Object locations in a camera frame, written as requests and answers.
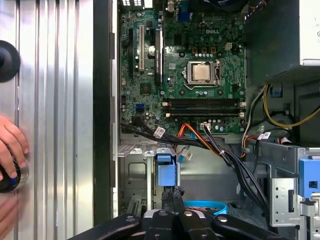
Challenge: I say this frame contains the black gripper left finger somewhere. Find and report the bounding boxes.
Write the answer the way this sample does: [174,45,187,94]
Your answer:
[66,191,177,240]

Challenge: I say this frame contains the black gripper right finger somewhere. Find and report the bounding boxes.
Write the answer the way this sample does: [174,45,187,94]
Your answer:
[172,185,285,240]

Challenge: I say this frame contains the hard disk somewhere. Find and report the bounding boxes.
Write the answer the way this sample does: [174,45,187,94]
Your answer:
[154,147,181,188]

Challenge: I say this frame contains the round black tool blue ring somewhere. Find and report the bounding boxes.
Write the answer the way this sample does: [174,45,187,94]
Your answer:
[0,154,31,194]

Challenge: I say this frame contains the metal disk bay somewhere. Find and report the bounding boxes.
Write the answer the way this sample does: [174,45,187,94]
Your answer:
[117,141,182,218]

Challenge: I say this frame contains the person's hand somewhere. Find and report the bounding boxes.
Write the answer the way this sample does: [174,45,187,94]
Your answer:
[0,114,31,240]

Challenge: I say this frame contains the metal optical drive cage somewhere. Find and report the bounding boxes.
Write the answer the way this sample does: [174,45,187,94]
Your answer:
[268,144,320,240]

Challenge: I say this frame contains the blue plastic drive latch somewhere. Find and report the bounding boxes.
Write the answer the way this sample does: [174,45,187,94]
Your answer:
[298,154,320,201]

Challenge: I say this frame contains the black PC case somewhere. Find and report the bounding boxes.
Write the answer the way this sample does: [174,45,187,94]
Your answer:
[92,0,320,240]

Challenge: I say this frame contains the metal CPU socket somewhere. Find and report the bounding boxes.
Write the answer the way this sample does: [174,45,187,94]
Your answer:
[183,59,223,92]

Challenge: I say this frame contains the silver CPU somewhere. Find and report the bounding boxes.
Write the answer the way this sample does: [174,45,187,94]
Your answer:
[192,63,212,82]

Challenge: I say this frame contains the green motherboard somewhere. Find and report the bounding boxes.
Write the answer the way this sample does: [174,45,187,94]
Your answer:
[119,0,247,135]

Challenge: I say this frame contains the black graphics card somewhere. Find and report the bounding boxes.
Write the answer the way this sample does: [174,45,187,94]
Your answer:
[154,28,165,87]

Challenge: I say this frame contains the black expansion slot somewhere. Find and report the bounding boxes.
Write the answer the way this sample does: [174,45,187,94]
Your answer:
[127,27,134,79]

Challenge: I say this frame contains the white expansion slot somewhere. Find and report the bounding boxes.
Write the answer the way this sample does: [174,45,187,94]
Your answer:
[138,24,146,71]

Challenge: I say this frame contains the grey power supply unit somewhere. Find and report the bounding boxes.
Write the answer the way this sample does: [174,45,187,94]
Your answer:
[243,0,320,83]

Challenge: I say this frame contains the blue VGA port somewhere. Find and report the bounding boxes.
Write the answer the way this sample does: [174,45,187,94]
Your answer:
[177,0,193,22]

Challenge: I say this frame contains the round black knob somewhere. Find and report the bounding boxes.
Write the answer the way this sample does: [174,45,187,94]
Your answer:
[0,40,21,83]

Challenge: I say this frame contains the light blue data wire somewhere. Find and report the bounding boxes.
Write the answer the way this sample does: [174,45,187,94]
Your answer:
[183,199,229,217]

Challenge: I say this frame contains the black cable bundle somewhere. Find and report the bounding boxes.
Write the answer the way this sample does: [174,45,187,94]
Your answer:
[119,121,272,228]

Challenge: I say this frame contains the orange and red wire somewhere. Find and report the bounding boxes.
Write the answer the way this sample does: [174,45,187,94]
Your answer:
[176,122,221,155]

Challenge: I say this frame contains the yellow wire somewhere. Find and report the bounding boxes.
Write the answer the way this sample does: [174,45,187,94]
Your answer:
[262,83,320,130]

